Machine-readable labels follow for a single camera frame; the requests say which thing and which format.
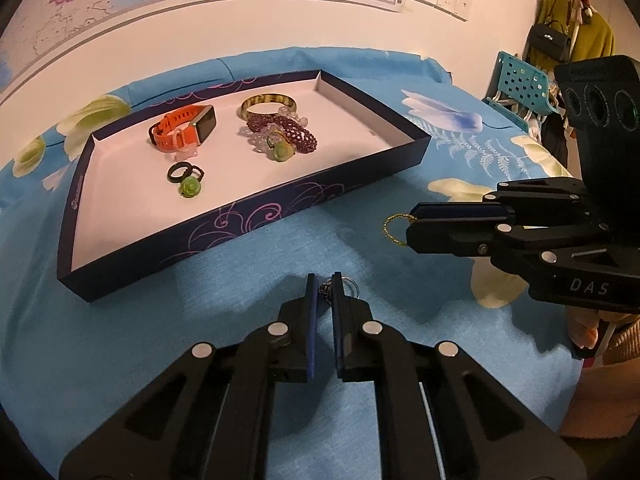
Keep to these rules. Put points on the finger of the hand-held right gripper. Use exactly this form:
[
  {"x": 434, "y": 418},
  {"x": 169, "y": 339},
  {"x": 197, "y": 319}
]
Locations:
[
  {"x": 450, "y": 237},
  {"x": 460, "y": 211}
]

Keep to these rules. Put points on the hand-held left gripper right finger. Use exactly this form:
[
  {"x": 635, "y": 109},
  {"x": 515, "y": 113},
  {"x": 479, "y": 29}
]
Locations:
[{"x": 338, "y": 320}]

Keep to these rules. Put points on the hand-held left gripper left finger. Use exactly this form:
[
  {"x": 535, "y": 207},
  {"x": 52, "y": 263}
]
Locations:
[{"x": 311, "y": 320}]

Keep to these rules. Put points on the dark blue cardboard box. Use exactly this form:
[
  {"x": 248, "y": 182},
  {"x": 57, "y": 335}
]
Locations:
[{"x": 200, "y": 240}]

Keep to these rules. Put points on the person's right forearm pink sleeve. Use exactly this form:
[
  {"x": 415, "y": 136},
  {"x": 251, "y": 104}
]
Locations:
[{"x": 610, "y": 395}]

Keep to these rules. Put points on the person's right hand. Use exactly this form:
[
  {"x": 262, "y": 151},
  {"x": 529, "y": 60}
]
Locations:
[{"x": 582, "y": 327}]

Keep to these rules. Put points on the blue perforated plastic chair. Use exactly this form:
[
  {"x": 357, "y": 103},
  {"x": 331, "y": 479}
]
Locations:
[{"x": 520, "y": 85}]

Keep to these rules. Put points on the yellow garment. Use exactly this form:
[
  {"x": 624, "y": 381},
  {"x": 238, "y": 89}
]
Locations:
[{"x": 597, "y": 35}]

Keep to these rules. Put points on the black handbag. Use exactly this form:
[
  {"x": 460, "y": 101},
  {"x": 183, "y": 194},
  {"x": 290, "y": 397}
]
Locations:
[{"x": 549, "y": 42}]

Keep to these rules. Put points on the small hanging doll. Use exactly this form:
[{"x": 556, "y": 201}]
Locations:
[{"x": 581, "y": 2}]

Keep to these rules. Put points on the blue floral bedsheet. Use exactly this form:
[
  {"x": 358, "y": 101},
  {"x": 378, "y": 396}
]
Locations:
[{"x": 150, "y": 335}]

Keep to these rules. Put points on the green brown bangle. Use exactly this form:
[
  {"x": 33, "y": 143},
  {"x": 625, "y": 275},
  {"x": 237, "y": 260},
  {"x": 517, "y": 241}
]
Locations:
[{"x": 265, "y": 97}]

